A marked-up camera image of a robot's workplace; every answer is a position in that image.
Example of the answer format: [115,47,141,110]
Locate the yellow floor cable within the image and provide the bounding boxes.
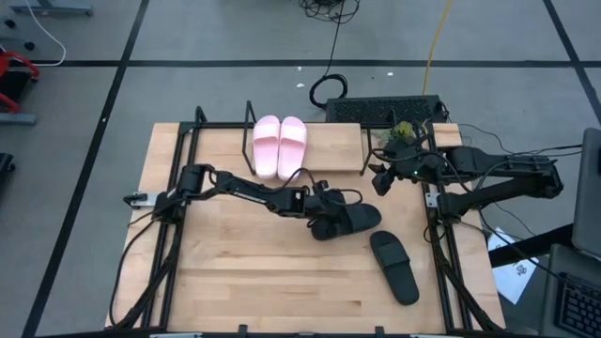
[421,0,455,97]

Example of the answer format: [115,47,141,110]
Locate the black perforated metal box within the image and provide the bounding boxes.
[325,95,447,126]

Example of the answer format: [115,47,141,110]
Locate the black left arm cable bundle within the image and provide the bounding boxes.
[108,216,159,329]

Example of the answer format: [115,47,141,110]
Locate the pink rubber slide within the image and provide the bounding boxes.
[277,115,309,182]
[252,115,282,180]

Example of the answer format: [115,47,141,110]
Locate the black coiled floor cable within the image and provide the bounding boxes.
[299,0,362,111]

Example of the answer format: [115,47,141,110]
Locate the white printed paper sheet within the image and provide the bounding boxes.
[486,227,540,305]

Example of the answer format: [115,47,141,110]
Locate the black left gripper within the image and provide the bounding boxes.
[302,186,352,232]

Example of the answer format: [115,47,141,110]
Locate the black rubber slide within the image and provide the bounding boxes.
[310,203,383,241]
[369,230,421,306]

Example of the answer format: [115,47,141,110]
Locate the black aluminium rig frame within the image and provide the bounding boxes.
[107,105,506,338]

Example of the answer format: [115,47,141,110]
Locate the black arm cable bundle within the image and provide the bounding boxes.
[108,216,159,329]
[424,219,504,332]

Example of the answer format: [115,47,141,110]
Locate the thin black cable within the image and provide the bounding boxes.
[457,122,583,159]

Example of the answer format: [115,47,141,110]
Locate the black metal beam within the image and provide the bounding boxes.
[487,223,575,269]

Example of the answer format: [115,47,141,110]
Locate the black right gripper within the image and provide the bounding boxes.
[372,139,440,197]

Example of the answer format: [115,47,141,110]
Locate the grey laptop computer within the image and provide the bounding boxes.
[538,127,601,338]

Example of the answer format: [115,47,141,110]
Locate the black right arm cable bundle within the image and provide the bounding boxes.
[424,219,504,332]

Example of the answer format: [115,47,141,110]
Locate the red metal frame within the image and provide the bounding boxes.
[0,49,41,115]

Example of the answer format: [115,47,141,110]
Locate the grey metal table foot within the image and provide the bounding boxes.
[0,112,38,127]
[8,0,94,17]

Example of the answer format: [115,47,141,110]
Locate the white floor cable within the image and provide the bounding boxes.
[23,0,68,68]

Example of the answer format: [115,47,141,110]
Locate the wooden shelf with wire frames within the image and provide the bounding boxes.
[240,100,377,178]

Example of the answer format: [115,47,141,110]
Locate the small green succulent plant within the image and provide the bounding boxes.
[383,120,420,146]

